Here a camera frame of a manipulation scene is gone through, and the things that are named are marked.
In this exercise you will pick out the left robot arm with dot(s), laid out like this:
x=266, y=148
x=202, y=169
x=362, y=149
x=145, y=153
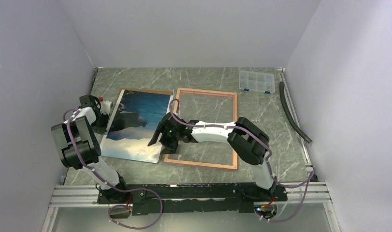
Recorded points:
x=79, y=148

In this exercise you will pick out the clear acrylic sheet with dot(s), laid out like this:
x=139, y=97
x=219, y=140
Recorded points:
x=210, y=132

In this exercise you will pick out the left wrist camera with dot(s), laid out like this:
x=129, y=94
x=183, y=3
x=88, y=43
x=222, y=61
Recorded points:
x=105, y=106

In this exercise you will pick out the brown backing board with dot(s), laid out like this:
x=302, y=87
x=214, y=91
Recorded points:
x=170, y=93

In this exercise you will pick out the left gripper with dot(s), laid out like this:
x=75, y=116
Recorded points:
x=102, y=129

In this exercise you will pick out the seascape photo print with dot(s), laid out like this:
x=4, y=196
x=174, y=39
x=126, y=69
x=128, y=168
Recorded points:
x=132, y=124

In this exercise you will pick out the clear plastic organizer box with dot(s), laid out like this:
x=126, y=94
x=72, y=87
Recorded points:
x=257, y=82

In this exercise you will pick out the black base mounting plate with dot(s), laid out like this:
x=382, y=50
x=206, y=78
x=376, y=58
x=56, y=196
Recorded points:
x=183, y=198

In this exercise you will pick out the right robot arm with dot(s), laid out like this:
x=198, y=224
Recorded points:
x=249, y=142

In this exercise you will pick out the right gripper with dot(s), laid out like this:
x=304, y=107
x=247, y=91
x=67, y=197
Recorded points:
x=169, y=148

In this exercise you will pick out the aluminium extrusion rail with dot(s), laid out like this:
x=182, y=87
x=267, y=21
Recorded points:
x=88, y=195

